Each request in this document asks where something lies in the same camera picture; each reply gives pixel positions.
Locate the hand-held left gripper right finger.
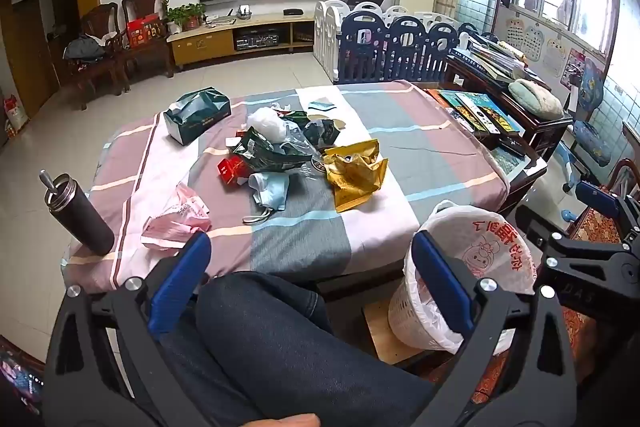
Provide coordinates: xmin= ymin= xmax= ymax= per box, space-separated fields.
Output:
xmin=411 ymin=229 xmax=593 ymax=427

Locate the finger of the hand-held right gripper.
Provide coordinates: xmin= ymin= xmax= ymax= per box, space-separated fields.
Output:
xmin=515 ymin=204 xmax=628 ymax=269
xmin=574 ymin=181 xmax=640 ymax=233

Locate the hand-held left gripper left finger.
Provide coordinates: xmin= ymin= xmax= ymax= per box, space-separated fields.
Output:
xmin=44 ymin=232 xmax=213 ymax=427

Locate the white basket with plastic liner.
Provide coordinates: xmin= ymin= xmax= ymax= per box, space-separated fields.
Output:
xmin=387 ymin=199 xmax=538 ymax=355

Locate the light blue face mask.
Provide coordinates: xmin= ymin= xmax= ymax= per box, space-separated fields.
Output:
xmin=242 ymin=171 xmax=292 ymax=224

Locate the gold snack bag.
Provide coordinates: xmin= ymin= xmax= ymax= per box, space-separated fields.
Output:
xmin=320 ymin=139 xmax=390 ymax=214

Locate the green snack packet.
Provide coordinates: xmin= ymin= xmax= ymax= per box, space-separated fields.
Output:
xmin=230 ymin=127 xmax=321 ymax=172

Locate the white plastic bag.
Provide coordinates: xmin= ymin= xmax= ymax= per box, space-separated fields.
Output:
xmin=246 ymin=107 xmax=288 ymax=142

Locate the person's left hand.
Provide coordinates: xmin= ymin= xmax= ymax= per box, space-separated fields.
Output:
xmin=248 ymin=413 xmax=321 ymax=427

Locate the blue folding child chair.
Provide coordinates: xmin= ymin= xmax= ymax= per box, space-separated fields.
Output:
xmin=562 ymin=57 xmax=613 ymax=195

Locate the glass topped low table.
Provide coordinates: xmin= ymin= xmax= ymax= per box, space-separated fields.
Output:
xmin=480 ymin=142 xmax=549 ymax=212

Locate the pink plastic bag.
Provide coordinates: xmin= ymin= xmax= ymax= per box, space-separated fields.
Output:
xmin=141 ymin=183 xmax=213 ymax=253

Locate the red patterned carpet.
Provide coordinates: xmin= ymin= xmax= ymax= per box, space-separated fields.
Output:
xmin=470 ymin=202 xmax=640 ymax=403

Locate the wooden stool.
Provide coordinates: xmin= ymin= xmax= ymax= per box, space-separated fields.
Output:
xmin=360 ymin=297 xmax=451 ymax=367

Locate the black flat case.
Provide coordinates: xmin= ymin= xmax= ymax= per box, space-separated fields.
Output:
xmin=492 ymin=134 xmax=531 ymax=158

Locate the dark wooden side table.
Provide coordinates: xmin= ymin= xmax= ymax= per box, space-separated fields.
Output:
xmin=440 ymin=52 xmax=575 ymax=162

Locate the grey green cushion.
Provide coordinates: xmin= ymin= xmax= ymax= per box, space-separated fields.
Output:
xmin=509 ymin=78 xmax=565 ymax=118

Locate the dark thermos bottle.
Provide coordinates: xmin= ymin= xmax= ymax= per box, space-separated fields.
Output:
xmin=40 ymin=169 xmax=116 ymax=256

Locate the person's leg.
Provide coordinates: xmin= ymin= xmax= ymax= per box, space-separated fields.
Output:
xmin=150 ymin=271 xmax=436 ymax=427

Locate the small red box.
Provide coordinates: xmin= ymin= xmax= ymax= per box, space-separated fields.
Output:
xmin=217 ymin=156 xmax=251 ymax=188

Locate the row of picture books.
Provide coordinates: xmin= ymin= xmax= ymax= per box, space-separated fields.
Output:
xmin=425 ymin=89 xmax=526 ymax=138

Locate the striped pink grey blanket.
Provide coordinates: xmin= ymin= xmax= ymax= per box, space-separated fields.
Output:
xmin=62 ymin=79 xmax=511 ymax=295

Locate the dark green tissue box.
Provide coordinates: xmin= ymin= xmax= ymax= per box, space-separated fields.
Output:
xmin=163 ymin=88 xmax=232 ymax=146

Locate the stack of books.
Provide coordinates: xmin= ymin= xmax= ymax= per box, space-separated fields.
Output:
xmin=452 ymin=32 xmax=543 ymax=82

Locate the dark green crumpled packet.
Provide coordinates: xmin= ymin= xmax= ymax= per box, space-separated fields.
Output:
xmin=302 ymin=118 xmax=341 ymax=148

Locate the dark blue play fence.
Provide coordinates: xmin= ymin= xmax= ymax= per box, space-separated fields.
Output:
xmin=337 ymin=9 xmax=496 ymax=84

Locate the dark wooden armchair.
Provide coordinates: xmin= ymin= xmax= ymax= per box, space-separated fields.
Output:
xmin=60 ymin=2 xmax=131 ymax=95
xmin=121 ymin=0 xmax=176 ymax=80

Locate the wooden television cabinet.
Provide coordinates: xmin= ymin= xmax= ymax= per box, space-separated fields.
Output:
xmin=166 ymin=13 xmax=317 ymax=68

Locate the red and white floor bag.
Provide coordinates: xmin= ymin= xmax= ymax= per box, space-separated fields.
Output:
xmin=4 ymin=94 xmax=28 ymax=132

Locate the black audio receiver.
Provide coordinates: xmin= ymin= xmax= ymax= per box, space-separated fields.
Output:
xmin=235 ymin=33 xmax=281 ymax=52

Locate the red gift box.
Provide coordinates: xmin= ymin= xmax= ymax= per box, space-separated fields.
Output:
xmin=125 ymin=14 xmax=167 ymax=48

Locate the dark bag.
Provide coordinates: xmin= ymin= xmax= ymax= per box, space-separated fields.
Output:
xmin=62 ymin=34 xmax=107 ymax=62

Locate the potted green plant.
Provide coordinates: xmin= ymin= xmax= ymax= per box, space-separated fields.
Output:
xmin=167 ymin=3 xmax=207 ymax=32

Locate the white play fence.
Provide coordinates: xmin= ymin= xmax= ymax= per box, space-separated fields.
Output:
xmin=313 ymin=0 xmax=451 ymax=82

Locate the colourful wall poster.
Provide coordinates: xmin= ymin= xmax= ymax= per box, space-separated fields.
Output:
xmin=560 ymin=49 xmax=587 ymax=90

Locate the white wall chart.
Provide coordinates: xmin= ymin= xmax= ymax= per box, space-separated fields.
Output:
xmin=504 ymin=18 xmax=532 ymax=50
xmin=542 ymin=38 xmax=568 ymax=80

